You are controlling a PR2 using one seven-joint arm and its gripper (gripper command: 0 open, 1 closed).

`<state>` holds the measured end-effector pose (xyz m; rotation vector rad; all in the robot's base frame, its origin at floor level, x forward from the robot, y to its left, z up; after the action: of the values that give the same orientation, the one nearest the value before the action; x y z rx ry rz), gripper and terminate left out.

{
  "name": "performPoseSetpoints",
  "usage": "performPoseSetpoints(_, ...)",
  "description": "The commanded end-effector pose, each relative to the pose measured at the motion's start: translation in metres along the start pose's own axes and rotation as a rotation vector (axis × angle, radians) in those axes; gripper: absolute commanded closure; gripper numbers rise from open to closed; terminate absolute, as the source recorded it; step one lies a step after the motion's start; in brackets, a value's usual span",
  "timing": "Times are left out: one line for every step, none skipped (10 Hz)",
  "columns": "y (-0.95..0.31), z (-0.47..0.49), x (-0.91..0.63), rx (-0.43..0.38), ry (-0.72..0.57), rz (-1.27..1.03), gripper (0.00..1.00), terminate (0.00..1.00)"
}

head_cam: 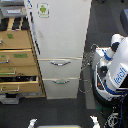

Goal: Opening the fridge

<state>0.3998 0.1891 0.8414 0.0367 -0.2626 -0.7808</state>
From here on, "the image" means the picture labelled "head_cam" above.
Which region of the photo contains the white robot base part right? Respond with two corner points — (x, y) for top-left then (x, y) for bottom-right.
(90, 116), (101, 128)

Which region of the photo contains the upper fridge drawer handle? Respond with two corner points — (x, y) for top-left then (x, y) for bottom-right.
(50, 61), (71, 66)

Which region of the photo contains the white fridge body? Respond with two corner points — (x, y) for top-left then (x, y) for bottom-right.
(23, 0), (93, 100)

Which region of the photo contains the white fridge door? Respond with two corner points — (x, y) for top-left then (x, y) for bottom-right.
(24, 0), (92, 59)

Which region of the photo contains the green android sticker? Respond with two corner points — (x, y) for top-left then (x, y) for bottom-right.
(37, 3), (49, 18)

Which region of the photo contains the lower fridge drawer handle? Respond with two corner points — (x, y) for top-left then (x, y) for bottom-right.
(52, 79), (70, 84)

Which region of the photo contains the fridge drawer handle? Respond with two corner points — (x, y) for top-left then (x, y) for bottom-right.
(52, 79), (70, 84)
(50, 61), (71, 66)

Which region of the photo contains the white robot base part left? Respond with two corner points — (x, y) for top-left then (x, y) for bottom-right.
(28, 119), (37, 128)

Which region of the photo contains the grey device on cabinet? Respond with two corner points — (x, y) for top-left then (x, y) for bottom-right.
(0, 6), (26, 17)

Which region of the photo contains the coiled grey cable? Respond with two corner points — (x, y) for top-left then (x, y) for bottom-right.
(78, 43), (100, 94)

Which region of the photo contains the white blue robot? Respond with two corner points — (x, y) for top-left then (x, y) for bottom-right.
(92, 34), (128, 106)

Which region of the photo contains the wooden drawer cabinet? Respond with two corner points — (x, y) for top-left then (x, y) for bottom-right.
(0, 17), (45, 97)

